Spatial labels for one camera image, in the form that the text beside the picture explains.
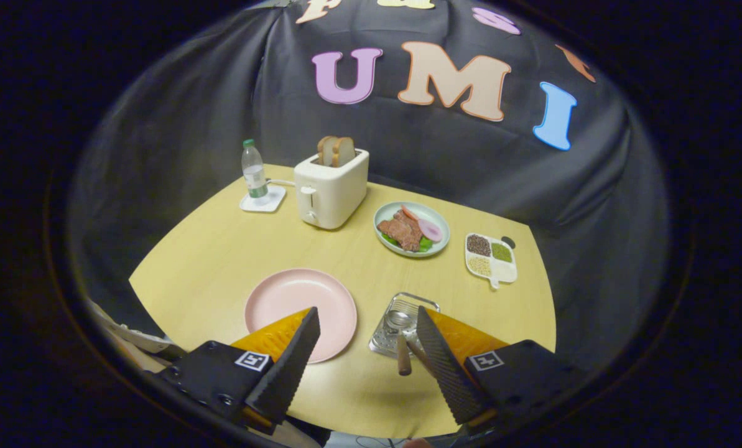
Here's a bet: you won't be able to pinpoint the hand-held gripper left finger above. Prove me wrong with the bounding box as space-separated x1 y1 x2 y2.
159 306 322 435

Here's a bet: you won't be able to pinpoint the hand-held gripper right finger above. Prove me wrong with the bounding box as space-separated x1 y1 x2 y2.
415 305 589 436

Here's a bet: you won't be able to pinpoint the wooden-handled metal fork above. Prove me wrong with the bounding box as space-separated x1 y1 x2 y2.
406 336 429 366

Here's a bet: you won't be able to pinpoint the wooden-handled metal spoon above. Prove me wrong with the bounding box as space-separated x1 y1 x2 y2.
386 309 414 376

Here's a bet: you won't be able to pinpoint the pink plate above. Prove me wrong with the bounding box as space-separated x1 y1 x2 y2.
244 268 358 364

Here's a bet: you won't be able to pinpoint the white divided grain dish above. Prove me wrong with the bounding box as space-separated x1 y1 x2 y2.
465 233 518 290

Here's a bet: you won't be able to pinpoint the green lettuce leaf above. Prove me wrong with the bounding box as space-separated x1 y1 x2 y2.
380 233 435 253

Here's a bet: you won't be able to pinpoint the pink radish slice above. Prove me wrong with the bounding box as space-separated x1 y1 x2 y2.
417 218 444 243

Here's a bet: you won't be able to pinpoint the brown meat slices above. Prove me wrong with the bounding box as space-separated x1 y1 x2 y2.
378 212 423 252

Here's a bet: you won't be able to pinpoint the light green plate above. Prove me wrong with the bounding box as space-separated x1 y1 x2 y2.
373 201 451 258

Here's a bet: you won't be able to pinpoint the white square coaster tray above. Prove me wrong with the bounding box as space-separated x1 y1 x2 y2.
239 184 287 213

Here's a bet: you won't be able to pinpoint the white toaster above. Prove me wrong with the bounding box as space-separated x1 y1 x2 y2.
294 148 370 230

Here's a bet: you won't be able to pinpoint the clear plastic water bottle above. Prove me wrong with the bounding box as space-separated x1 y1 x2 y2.
241 139 269 200

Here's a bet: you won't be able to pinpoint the toast bread slice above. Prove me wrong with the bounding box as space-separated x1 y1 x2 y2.
317 136 340 166
332 137 356 167

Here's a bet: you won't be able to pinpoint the metal wire basket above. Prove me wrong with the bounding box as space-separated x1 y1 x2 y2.
369 292 441 359

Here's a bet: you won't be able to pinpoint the white curved frame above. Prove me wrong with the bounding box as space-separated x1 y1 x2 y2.
88 299 188 362

